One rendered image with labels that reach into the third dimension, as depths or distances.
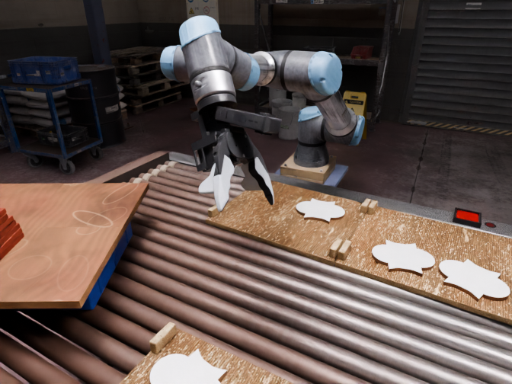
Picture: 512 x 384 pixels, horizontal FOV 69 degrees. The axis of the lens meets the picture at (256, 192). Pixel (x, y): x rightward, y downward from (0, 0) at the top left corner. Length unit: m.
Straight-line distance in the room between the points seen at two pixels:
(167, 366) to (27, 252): 0.40
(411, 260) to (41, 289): 0.82
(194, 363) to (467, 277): 0.65
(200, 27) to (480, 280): 0.81
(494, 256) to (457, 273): 0.16
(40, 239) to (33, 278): 0.15
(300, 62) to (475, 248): 0.69
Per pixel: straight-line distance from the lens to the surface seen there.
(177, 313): 0.88
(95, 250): 0.89
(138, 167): 1.54
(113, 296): 0.94
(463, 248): 1.15
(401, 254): 1.03
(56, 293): 0.80
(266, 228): 1.09
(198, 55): 0.69
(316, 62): 1.09
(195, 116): 0.70
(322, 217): 1.14
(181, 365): 0.74
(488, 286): 1.02
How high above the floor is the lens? 1.51
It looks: 27 degrees down
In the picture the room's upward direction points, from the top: straight up
